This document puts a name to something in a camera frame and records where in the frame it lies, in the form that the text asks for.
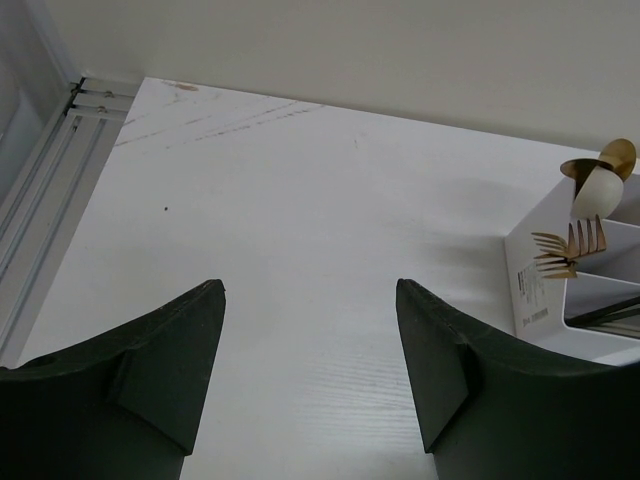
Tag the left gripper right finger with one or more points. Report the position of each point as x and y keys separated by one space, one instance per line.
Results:
x=491 y=406

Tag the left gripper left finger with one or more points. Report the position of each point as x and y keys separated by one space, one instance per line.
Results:
x=125 y=404

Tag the black chopstick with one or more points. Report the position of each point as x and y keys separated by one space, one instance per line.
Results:
x=595 y=315
x=619 y=313

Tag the gold green-handled fork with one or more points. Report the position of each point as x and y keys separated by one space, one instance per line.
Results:
x=551 y=244
x=552 y=267

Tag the rose gold fork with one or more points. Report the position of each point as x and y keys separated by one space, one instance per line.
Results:
x=585 y=238

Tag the white ceramic spoon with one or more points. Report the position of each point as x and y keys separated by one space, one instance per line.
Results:
x=597 y=194

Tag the gold green-handled spoon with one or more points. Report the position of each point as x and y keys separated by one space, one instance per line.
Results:
x=579 y=170
x=620 y=156

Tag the white three-compartment container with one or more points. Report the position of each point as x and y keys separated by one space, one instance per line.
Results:
x=542 y=305

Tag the aluminium rail left side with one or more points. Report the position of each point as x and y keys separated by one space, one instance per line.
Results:
x=57 y=130

